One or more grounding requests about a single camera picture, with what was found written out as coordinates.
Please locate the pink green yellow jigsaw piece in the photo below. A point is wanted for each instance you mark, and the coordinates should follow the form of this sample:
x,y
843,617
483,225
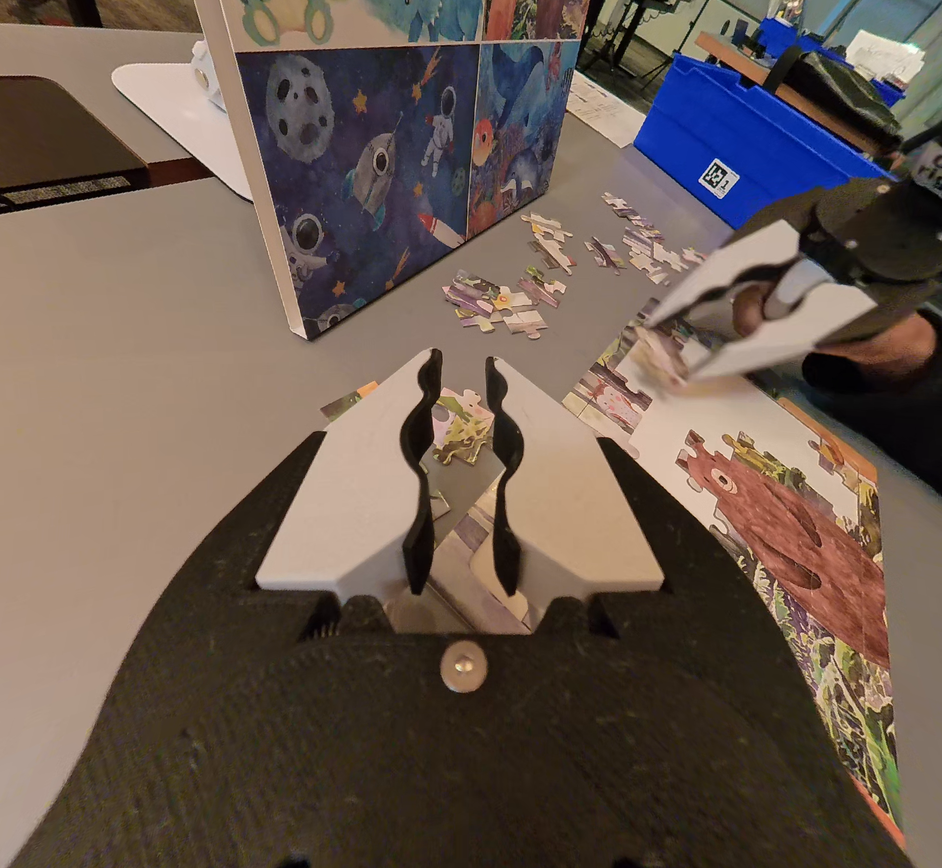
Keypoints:
x,y
465,430

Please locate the green orange-cornered jigsaw piece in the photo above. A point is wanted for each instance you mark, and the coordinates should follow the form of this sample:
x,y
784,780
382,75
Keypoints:
x,y
346,404

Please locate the person's right hand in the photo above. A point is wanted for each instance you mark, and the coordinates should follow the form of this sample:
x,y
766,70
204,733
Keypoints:
x,y
749,312

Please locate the black bag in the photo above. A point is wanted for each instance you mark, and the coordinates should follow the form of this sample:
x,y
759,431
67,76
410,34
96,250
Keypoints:
x,y
839,91

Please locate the illustrated jigsaw puzzle box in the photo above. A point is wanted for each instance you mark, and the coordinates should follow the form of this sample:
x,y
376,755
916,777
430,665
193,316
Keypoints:
x,y
353,169

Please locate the pile of loose jigsaw pieces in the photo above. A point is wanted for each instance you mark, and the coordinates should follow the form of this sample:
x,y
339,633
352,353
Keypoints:
x,y
640,250
475,297

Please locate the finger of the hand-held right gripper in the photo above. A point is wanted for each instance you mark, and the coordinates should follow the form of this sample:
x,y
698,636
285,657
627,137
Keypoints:
x,y
802,327
743,257

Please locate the white paper stack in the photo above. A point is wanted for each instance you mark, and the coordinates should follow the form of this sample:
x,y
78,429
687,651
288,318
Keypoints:
x,y
887,51

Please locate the grey striped jigsaw piece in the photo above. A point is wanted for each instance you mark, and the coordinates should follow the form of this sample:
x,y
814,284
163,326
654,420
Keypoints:
x,y
662,360

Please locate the dark purple green jigsaw piece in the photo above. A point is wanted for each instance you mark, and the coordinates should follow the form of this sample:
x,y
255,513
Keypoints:
x,y
439,504

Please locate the small blue bin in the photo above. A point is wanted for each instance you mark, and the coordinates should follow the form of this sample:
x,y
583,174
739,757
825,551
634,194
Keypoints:
x,y
776,29

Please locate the printed paper sheet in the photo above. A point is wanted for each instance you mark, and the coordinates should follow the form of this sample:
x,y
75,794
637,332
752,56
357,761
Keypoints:
x,y
607,110

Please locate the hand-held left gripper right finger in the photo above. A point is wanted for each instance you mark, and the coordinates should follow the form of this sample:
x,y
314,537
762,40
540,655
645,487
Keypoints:
x,y
574,515

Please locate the white metal stand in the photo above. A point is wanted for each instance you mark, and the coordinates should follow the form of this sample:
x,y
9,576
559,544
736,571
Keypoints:
x,y
162,102

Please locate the partly assembled jigsaw puzzle board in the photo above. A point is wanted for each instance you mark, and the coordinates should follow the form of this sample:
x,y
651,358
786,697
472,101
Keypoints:
x,y
736,412

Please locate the orange brown jigsaw piece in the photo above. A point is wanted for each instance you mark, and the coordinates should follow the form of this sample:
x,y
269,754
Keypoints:
x,y
828,452

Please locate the wooden desk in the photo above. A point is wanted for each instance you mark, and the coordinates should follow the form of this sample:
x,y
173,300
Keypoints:
x,y
728,51

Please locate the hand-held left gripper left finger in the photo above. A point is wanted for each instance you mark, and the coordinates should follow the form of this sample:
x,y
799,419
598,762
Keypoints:
x,y
346,515

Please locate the blue plastic bin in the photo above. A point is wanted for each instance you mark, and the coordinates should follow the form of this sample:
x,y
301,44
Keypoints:
x,y
773,147

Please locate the dark brown chair seat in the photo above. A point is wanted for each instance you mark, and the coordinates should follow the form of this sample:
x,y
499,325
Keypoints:
x,y
59,132

